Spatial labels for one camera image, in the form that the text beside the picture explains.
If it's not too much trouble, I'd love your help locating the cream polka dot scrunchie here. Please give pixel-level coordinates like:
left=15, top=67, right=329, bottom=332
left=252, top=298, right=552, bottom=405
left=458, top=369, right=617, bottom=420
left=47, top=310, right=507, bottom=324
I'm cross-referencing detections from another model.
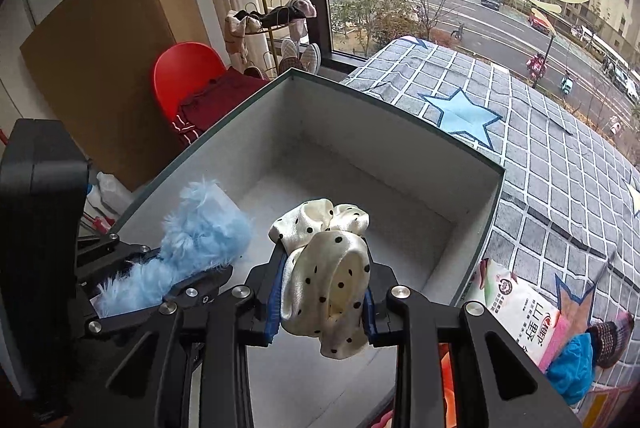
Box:
left=268, top=197, right=372, bottom=360

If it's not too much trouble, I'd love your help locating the dark slipper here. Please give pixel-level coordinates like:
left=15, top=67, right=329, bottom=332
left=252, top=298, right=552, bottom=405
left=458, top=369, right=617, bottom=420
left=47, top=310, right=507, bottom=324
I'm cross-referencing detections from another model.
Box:
left=235, top=5, right=307, bottom=28

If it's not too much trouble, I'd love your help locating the brown cardboard sheet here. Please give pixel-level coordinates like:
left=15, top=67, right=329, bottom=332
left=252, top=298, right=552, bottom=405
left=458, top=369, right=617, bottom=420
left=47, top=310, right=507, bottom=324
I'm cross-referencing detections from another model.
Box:
left=20, top=0, right=225, bottom=192

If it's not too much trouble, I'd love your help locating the beige plush slipper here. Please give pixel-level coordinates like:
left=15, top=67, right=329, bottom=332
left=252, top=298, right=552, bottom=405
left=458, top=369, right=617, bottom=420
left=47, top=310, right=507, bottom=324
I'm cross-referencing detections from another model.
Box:
left=224, top=10, right=262, bottom=65

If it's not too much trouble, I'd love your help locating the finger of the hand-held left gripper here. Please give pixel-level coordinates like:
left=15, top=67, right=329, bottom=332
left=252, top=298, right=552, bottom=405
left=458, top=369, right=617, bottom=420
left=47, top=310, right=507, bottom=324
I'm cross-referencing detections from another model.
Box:
left=75, top=233, right=163, bottom=294
left=82, top=264, right=234, bottom=340

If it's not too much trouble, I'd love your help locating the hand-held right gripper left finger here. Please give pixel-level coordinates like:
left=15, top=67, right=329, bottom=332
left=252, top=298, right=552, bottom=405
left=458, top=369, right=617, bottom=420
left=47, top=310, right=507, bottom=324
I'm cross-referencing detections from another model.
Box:
left=105, top=248, right=291, bottom=428

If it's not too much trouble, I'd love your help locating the grey checked star bedsheet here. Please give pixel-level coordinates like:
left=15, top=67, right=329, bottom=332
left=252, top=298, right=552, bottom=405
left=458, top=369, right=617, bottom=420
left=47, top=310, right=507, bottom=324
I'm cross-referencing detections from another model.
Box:
left=340, top=36, right=640, bottom=428

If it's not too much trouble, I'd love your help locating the gold metal shoe rack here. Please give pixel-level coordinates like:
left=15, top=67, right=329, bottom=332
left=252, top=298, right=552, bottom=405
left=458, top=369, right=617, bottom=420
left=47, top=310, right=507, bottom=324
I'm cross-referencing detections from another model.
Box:
left=252, top=0, right=311, bottom=80

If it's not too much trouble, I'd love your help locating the checked slipper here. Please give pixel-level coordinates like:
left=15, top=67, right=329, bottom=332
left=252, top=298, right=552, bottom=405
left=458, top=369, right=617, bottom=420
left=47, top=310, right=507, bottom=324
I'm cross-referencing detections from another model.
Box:
left=278, top=38, right=302, bottom=74
left=300, top=42, right=322, bottom=75

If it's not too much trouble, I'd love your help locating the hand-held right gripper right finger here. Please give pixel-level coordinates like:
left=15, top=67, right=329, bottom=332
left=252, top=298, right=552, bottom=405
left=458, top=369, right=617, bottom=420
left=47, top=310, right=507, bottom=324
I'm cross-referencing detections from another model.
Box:
left=362, top=261, right=583, bottom=428

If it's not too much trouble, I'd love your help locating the white snack packet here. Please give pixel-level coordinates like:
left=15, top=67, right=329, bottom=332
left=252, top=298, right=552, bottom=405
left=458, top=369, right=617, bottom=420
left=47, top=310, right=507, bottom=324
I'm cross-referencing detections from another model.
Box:
left=464, top=258, right=562, bottom=370

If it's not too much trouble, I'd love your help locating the grey cardboard storage box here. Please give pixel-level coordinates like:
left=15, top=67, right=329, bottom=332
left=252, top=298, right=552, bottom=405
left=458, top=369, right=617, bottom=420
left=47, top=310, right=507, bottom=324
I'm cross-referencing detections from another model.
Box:
left=107, top=69, right=506, bottom=428

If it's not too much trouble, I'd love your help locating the dark red garment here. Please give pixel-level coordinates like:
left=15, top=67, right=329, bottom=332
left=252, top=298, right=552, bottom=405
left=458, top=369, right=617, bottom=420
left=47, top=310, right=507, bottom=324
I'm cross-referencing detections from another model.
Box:
left=172, top=67, right=271, bottom=144

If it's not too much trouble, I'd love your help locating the white plastic bottle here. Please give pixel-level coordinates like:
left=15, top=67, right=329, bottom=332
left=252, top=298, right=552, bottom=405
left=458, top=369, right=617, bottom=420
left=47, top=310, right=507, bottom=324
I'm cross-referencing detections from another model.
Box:
left=94, top=171, right=136, bottom=215

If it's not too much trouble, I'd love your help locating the window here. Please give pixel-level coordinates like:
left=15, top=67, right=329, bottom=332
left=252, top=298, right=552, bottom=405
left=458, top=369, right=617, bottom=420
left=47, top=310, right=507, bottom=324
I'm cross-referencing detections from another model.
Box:
left=240, top=0, right=640, bottom=189

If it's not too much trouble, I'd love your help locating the light blue fluffy scrunchie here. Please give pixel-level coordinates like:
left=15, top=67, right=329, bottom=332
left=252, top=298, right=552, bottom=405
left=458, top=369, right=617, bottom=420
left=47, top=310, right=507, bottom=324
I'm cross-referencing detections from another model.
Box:
left=94, top=177, right=254, bottom=318

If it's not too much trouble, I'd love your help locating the pink dark knit sock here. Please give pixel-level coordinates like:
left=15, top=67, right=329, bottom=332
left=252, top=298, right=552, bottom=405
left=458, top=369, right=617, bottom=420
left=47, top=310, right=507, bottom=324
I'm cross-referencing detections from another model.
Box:
left=584, top=311, right=636, bottom=370

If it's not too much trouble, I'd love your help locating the red plastic chair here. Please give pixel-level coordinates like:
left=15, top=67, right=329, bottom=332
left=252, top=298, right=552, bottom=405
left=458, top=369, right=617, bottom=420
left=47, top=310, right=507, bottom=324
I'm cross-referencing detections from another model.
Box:
left=152, top=41, right=236, bottom=144

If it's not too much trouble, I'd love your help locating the bright blue cloth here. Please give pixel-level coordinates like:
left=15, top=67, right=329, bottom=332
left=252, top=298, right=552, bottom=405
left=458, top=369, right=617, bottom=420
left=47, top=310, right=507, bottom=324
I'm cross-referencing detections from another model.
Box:
left=545, top=333, right=597, bottom=405

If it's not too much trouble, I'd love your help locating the pink slipper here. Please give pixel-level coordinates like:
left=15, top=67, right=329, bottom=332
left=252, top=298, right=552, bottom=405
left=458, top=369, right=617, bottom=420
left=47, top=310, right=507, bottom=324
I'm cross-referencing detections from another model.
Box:
left=289, top=0, right=317, bottom=40

